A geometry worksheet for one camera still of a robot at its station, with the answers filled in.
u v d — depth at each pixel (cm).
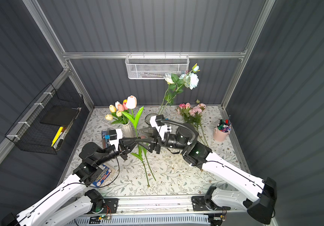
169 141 51
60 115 75
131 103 47
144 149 53
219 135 89
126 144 57
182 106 108
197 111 108
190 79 65
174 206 74
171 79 71
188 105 110
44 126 73
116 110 78
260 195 39
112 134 51
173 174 84
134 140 52
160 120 46
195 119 108
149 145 52
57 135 71
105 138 51
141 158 91
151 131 55
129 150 60
